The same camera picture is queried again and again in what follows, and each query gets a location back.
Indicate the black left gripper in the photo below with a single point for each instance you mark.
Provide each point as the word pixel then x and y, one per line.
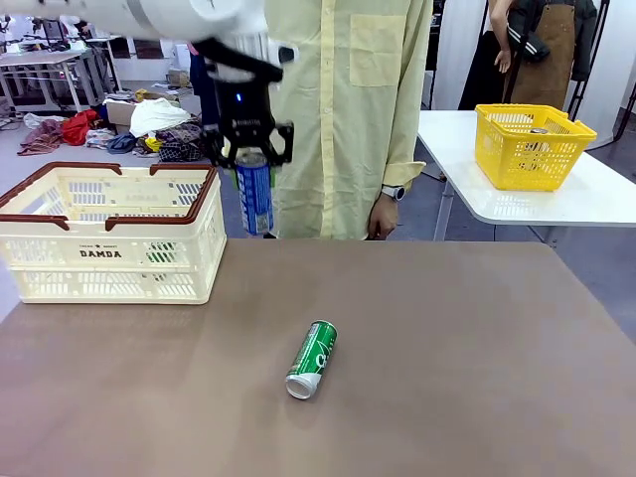
pixel 243 107

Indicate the blue drink can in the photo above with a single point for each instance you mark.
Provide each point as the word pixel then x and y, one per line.
pixel 253 199

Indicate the person's left forearm yellow sleeve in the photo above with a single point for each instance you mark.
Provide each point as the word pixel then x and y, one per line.
pixel 405 164

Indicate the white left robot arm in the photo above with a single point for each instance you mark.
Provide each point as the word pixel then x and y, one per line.
pixel 164 15

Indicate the cream shopping basket brown rim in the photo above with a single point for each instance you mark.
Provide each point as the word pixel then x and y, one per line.
pixel 64 253

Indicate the yellow plastic basket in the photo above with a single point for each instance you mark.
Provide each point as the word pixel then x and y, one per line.
pixel 502 149

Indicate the person's left hand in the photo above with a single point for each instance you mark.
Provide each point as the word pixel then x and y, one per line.
pixel 381 218

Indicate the aproned person's bare hand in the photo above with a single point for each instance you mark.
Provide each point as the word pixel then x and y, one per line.
pixel 503 62

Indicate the dark patterned cloth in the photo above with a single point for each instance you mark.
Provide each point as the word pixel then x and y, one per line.
pixel 181 144

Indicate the white cloth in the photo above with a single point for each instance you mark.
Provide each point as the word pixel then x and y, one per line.
pixel 159 115

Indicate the person torso in yellow shirt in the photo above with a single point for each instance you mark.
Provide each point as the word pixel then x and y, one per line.
pixel 348 109

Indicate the blue cloth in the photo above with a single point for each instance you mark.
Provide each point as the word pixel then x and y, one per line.
pixel 121 143

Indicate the cardboard box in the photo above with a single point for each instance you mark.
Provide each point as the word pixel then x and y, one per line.
pixel 119 113

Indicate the black panel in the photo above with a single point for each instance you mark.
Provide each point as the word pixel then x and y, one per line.
pixel 147 48
pixel 119 47

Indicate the silver wristwatch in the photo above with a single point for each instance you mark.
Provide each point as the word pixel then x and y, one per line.
pixel 393 192

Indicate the red cloth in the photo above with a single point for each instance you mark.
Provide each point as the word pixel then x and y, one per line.
pixel 79 126

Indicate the white metal work table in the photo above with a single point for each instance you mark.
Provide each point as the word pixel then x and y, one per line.
pixel 45 74

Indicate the tall green drink can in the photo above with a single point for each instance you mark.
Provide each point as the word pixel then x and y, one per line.
pixel 313 360

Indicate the white partition panel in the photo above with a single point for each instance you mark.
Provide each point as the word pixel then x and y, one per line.
pixel 457 54

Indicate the silver topped drink can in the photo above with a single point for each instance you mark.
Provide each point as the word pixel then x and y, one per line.
pixel 539 131

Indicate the black striped jacket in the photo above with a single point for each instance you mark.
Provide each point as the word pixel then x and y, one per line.
pixel 526 35

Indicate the person in brown apron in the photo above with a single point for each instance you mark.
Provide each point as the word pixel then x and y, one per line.
pixel 551 59

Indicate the white round-cornered table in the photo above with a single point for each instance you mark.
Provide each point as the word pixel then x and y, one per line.
pixel 586 204

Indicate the black clothes rack stand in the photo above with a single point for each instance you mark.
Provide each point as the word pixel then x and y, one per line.
pixel 588 59

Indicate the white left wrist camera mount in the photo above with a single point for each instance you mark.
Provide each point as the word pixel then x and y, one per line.
pixel 268 47

